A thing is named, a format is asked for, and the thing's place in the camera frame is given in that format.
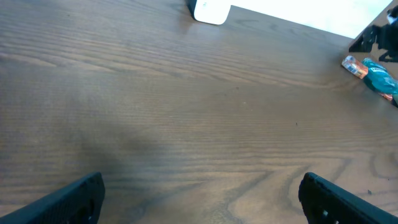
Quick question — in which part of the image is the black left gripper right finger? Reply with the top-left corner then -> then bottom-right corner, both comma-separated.
298,172 -> 397,224

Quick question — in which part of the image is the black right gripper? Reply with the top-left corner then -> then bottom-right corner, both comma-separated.
348,6 -> 397,63

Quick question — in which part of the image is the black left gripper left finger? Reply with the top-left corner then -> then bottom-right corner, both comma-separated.
1,172 -> 105,224

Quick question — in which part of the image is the orange Kleenex tissue pack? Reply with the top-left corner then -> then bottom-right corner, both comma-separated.
341,55 -> 368,79

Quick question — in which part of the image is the blue Listerine mouthwash bottle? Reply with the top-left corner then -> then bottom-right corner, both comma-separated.
362,58 -> 397,95

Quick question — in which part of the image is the red brown chocolate bar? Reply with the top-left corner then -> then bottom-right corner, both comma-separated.
379,93 -> 393,101

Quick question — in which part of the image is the white barcode scanner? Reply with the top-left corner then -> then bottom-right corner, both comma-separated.
187,0 -> 231,25

